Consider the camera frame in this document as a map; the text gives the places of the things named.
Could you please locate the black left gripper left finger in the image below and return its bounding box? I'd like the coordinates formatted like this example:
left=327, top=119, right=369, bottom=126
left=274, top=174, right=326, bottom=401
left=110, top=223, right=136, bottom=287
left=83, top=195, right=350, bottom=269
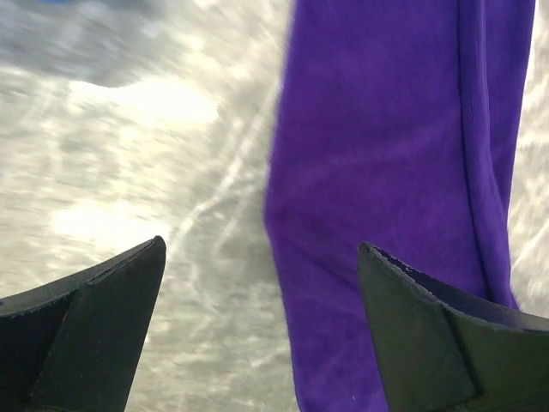
left=1, top=236, right=166, bottom=412

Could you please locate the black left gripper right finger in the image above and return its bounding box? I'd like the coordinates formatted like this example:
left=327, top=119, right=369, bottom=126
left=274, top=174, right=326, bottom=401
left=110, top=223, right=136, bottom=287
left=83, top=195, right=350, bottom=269
left=358, top=243, right=548, bottom=412

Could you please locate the purple towel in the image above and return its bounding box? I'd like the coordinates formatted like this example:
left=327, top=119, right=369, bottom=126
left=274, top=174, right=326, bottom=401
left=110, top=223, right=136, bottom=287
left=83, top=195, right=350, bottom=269
left=265, top=0, right=535, bottom=411

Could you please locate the blue plastic bin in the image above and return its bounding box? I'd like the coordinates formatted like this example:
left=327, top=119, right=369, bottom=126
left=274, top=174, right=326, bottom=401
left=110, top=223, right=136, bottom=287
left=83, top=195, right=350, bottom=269
left=39, top=0, right=79, bottom=4

